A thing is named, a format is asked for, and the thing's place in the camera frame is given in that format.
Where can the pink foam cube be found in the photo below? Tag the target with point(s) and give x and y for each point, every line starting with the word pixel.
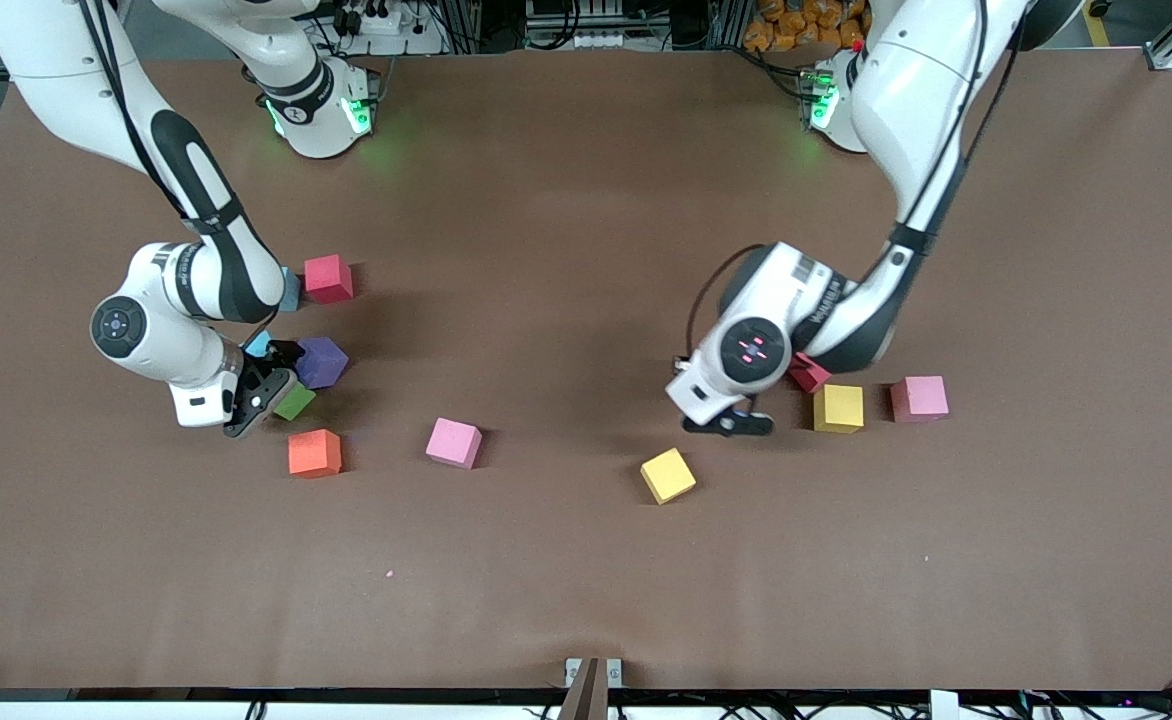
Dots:
pixel 453 443
pixel 919 399

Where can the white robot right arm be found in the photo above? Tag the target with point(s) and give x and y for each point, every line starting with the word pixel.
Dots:
pixel 56 60

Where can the bag of oranges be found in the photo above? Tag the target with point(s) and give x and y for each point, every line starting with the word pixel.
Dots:
pixel 796 25

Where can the purple foam cube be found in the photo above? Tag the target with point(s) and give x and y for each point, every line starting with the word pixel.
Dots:
pixel 326 362

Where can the white power strip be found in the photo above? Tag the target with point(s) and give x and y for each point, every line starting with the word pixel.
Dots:
pixel 381 22

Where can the white electronics box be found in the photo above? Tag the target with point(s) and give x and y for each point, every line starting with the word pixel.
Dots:
pixel 586 25

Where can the green foam cube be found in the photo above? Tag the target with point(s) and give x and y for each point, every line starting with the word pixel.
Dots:
pixel 297 403

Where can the orange foam cube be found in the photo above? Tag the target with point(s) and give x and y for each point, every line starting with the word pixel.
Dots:
pixel 314 453

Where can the red foam cube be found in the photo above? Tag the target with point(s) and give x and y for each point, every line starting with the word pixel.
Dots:
pixel 328 278
pixel 810 374

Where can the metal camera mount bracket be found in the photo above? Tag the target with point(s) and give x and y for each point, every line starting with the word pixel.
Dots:
pixel 591 690

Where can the blue foam cube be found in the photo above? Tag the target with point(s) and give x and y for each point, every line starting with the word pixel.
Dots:
pixel 292 290
pixel 258 343

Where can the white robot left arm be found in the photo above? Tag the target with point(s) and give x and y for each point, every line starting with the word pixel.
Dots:
pixel 926 90

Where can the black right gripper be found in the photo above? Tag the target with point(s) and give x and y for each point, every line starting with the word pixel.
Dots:
pixel 280 354

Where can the yellow foam cube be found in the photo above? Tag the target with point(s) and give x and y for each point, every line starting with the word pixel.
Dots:
pixel 839 408
pixel 668 476

